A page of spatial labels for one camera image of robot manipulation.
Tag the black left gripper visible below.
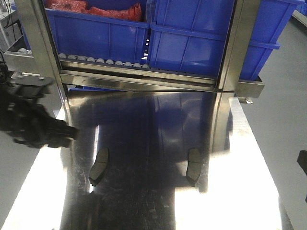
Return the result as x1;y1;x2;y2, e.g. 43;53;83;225
0;77;78;149

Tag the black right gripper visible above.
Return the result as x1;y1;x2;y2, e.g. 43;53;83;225
297;150;307;175

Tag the dark brake pad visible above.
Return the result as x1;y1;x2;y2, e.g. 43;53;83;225
89;148;109;186
186;149;202;187

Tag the blue plastic bin left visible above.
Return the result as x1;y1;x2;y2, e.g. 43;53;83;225
44;0;150;64

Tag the blue plastic bin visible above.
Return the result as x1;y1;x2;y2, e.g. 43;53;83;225
148;0;305;81
44;0;150;64

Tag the red bubble wrap bag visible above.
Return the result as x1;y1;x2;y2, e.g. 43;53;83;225
46;0;142;22

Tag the blue plastic bin right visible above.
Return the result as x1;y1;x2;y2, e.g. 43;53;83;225
148;0;305;81

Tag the stainless steel rack frame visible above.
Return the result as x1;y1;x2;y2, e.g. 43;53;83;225
3;0;265;154

